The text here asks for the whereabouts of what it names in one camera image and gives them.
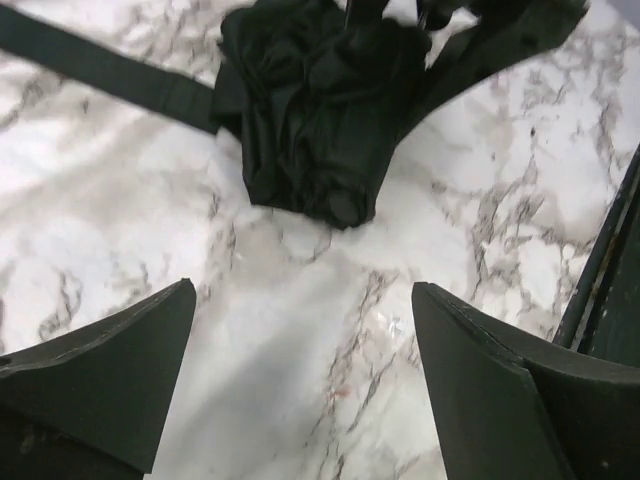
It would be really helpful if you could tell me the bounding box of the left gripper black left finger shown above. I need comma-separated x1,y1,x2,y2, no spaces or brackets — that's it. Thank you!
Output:
1,279,196,479

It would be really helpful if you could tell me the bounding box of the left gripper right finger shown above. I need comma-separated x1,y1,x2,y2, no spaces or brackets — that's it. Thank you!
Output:
411,282,639,480

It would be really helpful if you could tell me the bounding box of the black folding umbrella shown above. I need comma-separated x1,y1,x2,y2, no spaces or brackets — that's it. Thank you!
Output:
1,1,587,230

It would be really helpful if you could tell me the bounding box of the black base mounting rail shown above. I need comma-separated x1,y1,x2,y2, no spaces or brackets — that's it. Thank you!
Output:
553,153,640,367

